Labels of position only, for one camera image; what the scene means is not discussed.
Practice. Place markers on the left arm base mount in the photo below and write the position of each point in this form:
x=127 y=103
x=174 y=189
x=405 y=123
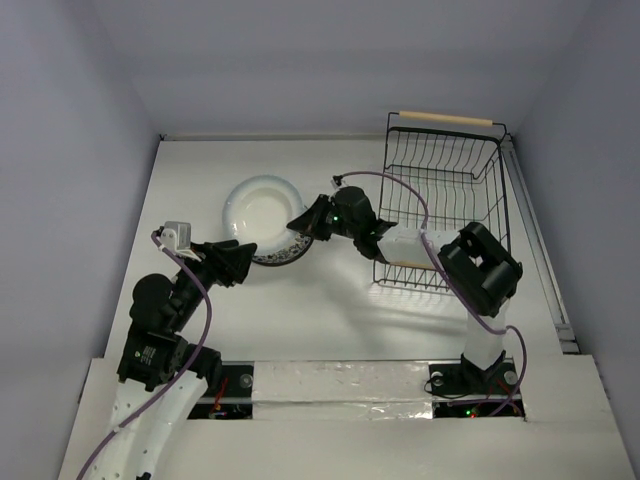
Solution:
x=231 y=399

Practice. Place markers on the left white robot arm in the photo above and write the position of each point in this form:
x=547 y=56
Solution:
x=165 y=366

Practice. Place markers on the white pale blue bowl plate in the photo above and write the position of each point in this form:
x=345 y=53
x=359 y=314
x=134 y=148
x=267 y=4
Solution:
x=258 y=210

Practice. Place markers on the silver foil strip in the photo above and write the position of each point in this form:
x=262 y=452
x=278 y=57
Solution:
x=341 y=391

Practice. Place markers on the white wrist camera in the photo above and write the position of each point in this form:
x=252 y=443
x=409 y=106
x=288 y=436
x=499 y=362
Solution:
x=174 y=237
x=338 y=182

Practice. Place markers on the black wire dish rack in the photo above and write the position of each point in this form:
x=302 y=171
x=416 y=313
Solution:
x=457 y=166

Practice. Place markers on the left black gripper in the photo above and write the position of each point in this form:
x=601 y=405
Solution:
x=226 y=259

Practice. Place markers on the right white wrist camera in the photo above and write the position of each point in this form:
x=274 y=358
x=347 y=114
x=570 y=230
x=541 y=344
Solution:
x=338 y=182

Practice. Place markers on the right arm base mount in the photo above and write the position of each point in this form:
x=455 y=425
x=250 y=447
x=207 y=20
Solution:
x=459 y=390

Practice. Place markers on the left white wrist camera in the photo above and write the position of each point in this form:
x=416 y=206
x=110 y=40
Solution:
x=174 y=237

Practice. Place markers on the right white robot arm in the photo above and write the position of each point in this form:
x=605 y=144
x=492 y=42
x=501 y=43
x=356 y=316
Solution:
x=475 y=266

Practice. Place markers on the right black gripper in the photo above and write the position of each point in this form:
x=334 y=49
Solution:
x=321 y=216

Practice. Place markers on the blue floral pattern plate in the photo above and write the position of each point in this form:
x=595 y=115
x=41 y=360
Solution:
x=297 y=248

